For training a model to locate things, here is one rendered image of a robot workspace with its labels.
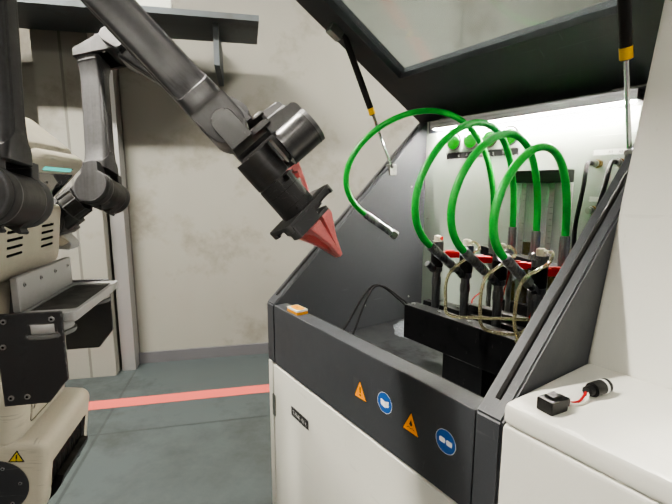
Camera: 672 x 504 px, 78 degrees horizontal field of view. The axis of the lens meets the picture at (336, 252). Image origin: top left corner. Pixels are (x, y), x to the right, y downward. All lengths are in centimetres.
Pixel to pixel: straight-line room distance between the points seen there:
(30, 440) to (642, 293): 104
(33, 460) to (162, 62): 72
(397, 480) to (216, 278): 250
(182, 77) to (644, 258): 71
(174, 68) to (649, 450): 73
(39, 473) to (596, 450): 89
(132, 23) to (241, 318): 269
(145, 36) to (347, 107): 259
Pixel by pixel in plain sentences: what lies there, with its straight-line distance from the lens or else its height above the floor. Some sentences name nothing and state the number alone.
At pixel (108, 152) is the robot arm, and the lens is 116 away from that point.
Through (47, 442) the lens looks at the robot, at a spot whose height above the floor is 79.
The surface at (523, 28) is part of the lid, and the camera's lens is 106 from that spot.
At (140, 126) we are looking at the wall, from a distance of 316.
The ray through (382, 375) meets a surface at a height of 92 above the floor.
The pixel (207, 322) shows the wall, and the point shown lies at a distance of 324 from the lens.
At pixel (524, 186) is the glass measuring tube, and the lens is 115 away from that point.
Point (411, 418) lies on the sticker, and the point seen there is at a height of 88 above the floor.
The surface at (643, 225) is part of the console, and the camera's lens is 77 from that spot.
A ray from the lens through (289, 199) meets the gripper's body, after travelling 61.
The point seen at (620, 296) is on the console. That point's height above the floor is 109.
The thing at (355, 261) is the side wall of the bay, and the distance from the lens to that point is 121.
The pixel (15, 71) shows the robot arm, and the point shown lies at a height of 141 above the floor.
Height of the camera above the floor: 125
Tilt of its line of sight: 9 degrees down
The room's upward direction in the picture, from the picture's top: straight up
